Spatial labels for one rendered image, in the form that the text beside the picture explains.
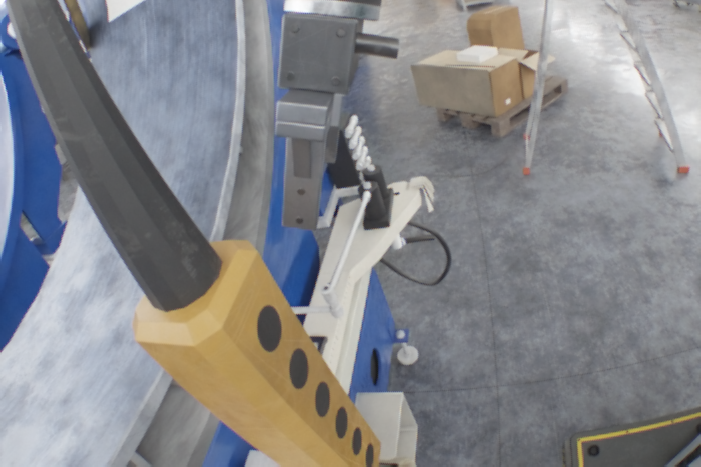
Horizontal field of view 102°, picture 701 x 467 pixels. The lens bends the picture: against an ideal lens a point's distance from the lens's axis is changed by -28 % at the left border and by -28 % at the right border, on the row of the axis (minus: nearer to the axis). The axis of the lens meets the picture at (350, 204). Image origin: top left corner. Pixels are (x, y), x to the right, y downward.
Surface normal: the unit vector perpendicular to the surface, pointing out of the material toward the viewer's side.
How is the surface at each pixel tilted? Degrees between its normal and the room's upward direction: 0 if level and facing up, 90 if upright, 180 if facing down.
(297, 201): 84
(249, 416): 90
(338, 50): 84
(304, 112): 84
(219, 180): 25
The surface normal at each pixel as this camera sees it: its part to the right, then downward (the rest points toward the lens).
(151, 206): 0.84, -0.04
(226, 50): -0.32, -0.15
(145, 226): 0.53, 0.25
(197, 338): 0.15, -0.38
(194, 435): -0.28, -0.84
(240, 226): -0.33, -0.47
